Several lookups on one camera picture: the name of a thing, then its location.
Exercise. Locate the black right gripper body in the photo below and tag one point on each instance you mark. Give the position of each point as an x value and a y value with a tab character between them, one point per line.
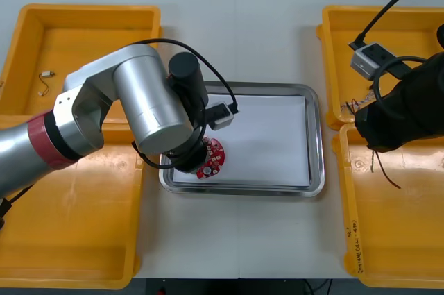
388	121

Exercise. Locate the yellow-orange plastic bin with handwriting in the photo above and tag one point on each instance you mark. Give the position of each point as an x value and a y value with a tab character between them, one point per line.
399	222

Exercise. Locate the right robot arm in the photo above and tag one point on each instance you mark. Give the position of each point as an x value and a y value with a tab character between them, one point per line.
430	93

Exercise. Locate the steel tray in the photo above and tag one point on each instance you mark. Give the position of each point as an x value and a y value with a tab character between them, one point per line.
317	156

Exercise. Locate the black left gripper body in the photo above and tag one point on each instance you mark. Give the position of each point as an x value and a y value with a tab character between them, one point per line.
199	149

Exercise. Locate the white sheet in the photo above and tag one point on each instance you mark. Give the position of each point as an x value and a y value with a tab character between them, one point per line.
270	142

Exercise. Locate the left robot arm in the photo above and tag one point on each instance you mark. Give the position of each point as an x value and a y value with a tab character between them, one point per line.
149	100

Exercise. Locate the round red circuit board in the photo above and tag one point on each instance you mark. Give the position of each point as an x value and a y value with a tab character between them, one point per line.
215	161

